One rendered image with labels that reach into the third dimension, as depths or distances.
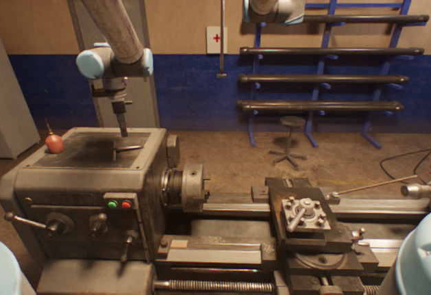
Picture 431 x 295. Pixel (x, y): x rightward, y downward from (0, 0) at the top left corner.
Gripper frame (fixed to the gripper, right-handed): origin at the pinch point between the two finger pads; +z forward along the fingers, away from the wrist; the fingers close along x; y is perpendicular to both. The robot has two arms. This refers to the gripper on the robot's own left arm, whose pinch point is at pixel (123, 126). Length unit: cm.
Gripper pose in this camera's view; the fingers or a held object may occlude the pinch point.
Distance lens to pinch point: 113.0
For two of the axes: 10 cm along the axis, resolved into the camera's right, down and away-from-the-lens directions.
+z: 0.0, 8.7, 4.9
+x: -3.4, -4.6, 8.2
